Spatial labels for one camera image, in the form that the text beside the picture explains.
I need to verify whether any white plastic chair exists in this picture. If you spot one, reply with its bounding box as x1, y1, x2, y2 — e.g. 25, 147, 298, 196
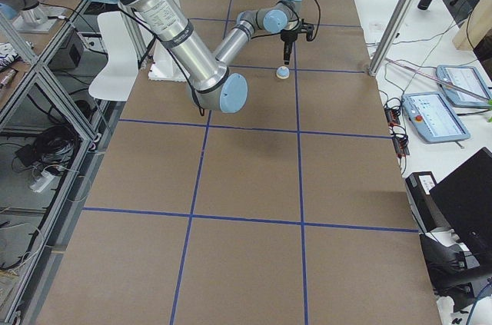
88, 12, 139, 101

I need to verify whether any blue desk bell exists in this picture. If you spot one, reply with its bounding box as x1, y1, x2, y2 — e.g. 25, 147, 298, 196
276, 66, 290, 80

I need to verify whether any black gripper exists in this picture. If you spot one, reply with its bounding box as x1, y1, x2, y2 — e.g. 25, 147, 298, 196
281, 29, 299, 65

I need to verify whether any black monitor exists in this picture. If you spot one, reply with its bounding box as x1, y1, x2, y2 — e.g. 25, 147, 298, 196
430, 147, 491, 264

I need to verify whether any blue teach pendant far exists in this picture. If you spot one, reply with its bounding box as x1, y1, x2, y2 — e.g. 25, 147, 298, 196
436, 65, 491, 108

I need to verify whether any aluminium frame post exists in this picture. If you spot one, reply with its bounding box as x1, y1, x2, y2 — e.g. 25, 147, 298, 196
368, 0, 413, 77

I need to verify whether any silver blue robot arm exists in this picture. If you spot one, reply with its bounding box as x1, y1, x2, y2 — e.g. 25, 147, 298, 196
89, 0, 302, 113

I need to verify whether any white power strip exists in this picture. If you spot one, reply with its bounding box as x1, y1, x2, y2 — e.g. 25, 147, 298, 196
29, 171, 55, 193

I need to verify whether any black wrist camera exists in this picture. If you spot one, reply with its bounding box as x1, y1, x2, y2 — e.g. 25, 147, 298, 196
296, 20, 314, 41

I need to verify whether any black desktop box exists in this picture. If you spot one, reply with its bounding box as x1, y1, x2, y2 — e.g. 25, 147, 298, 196
405, 171, 454, 233

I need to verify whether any metal rod green handle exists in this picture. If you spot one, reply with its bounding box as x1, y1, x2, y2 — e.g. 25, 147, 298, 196
385, 58, 491, 105

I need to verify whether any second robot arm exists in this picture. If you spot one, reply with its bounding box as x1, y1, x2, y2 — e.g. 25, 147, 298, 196
1, 0, 55, 34

